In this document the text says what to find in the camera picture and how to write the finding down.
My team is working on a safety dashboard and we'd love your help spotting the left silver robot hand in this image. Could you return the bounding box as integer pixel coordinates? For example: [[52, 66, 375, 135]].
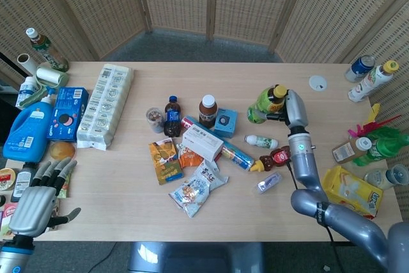
[[8, 157, 81, 240]]

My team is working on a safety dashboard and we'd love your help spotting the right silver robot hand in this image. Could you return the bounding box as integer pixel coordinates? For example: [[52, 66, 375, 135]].
[[264, 89, 310, 136]]

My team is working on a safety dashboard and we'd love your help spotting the green bottle yellow cap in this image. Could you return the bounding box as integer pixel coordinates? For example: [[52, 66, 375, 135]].
[[247, 84, 288, 125]]

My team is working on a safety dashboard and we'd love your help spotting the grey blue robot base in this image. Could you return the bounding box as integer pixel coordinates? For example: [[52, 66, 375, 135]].
[[127, 241, 266, 273]]

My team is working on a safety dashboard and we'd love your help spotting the dark bottle white label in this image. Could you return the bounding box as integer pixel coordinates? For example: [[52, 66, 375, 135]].
[[10, 163, 38, 203]]

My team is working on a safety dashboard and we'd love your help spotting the small white bottle green label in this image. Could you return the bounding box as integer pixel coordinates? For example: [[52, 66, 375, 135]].
[[245, 134, 279, 150]]

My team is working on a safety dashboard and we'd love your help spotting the honey bear bottle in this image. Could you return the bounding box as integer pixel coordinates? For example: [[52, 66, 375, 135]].
[[249, 145, 293, 173]]

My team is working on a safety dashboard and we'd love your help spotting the brown juice bottle white cap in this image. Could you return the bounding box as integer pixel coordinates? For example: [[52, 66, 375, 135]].
[[332, 137, 373, 163]]

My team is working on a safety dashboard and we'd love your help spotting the blue detergent bottle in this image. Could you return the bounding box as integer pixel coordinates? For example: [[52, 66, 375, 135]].
[[2, 86, 57, 163]]

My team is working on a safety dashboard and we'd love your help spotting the white bottle yellow cap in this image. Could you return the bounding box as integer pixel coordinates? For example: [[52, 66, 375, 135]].
[[347, 60, 400, 104]]

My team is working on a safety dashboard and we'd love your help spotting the green soda bottle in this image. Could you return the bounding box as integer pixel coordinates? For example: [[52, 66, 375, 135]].
[[353, 127, 409, 167]]

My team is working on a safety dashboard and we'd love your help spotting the small white bottle blue label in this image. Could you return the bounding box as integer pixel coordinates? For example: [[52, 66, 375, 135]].
[[15, 76, 38, 107]]

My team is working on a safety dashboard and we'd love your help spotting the cola bottle blue cap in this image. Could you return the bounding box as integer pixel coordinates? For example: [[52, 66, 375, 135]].
[[163, 95, 182, 137]]

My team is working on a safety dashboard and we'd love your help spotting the tea bottle white cap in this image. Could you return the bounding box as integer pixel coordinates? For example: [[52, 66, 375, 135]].
[[25, 27, 70, 72]]

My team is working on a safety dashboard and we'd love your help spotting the pink white carton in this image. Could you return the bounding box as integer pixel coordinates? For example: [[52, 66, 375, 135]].
[[0, 201, 20, 242]]

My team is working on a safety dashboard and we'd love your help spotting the green red snack packet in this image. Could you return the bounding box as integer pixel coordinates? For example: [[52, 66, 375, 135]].
[[56, 175, 71, 199]]

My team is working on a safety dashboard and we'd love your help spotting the round red white tin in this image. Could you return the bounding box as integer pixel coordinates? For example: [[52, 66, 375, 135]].
[[0, 167, 19, 191]]

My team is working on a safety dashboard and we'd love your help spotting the wrapped orange bun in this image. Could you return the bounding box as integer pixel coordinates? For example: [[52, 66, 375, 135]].
[[49, 141, 77, 161]]

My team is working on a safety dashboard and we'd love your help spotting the colourful feather shuttlecock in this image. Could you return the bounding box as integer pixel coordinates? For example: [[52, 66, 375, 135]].
[[347, 103, 402, 138]]

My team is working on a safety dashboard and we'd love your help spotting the small blue box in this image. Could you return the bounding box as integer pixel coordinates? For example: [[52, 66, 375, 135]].
[[213, 108, 239, 139]]

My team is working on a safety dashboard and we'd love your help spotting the blue drink can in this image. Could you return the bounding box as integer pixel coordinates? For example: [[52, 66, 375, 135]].
[[344, 54, 376, 82]]

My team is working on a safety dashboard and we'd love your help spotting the blue chip tube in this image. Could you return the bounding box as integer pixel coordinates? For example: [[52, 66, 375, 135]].
[[220, 140, 255, 171]]

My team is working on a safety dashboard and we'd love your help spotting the clear plastic packet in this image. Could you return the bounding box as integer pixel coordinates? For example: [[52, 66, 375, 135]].
[[255, 171, 284, 195]]

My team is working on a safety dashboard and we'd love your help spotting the yellow Lipton tea box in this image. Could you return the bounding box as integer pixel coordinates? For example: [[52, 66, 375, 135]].
[[321, 166, 383, 219]]

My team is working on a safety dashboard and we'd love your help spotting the blue Oreo box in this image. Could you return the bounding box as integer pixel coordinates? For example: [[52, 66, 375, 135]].
[[47, 86, 89, 143]]

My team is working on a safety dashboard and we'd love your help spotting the white rectangular box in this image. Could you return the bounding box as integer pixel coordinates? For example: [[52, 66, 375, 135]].
[[181, 125, 224, 162]]

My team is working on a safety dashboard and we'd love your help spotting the white snack bag red print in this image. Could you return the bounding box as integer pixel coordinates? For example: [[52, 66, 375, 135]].
[[191, 159, 230, 191]]

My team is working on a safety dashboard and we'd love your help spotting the clear jar grey lid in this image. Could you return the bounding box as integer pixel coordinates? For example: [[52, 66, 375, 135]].
[[364, 164, 409, 191]]

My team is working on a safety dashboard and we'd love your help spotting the orange snack packet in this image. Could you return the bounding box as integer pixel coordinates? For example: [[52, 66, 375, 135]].
[[148, 137, 185, 186], [175, 144, 205, 170]]

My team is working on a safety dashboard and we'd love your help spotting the long white cracker package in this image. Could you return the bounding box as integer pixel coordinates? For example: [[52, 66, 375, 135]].
[[76, 64, 134, 152]]

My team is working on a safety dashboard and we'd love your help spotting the green lint roller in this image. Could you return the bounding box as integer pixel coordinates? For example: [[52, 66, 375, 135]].
[[15, 65, 70, 110]]

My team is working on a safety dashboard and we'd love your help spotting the white blue nut snack bag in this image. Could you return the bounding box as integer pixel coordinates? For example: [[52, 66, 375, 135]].
[[168, 176, 213, 219]]

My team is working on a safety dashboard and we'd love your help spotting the clear cup of nuts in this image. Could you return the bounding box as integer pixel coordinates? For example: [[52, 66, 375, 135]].
[[146, 107, 166, 134]]

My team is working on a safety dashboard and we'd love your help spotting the white cardboard tube roll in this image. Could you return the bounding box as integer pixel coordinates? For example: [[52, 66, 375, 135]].
[[17, 53, 39, 75]]

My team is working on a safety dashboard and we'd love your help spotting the white table cable grommet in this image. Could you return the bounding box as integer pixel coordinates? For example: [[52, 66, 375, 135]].
[[309, 75, 329, 91]]

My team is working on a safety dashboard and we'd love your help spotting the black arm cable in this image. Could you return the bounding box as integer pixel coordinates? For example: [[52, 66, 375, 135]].
[[286, 160, 354, 248]]

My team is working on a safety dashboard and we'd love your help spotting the black floor cable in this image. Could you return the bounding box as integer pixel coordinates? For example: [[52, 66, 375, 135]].
[[89, 242, 118, 273]]

